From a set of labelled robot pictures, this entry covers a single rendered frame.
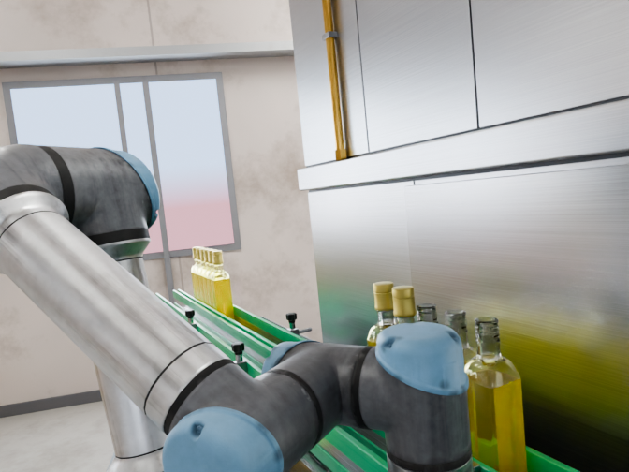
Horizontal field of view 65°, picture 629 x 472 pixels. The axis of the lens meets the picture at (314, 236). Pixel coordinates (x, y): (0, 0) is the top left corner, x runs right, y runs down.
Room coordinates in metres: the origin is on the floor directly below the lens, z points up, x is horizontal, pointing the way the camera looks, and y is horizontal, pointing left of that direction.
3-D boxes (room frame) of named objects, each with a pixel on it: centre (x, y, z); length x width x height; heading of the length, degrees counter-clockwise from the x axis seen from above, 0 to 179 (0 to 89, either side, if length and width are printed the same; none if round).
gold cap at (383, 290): (0.83, -0.11, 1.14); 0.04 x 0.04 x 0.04
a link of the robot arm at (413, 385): (0.43, -0.08, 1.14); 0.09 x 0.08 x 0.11; 60
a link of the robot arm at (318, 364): (0.47, 0.01, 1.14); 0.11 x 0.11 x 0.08; 60
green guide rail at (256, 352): (1.40, 0.25, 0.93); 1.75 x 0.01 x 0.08; 27
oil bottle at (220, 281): (1.71, 0.34, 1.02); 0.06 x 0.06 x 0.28; 27
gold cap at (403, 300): (0.78, -0.13, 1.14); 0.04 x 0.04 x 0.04
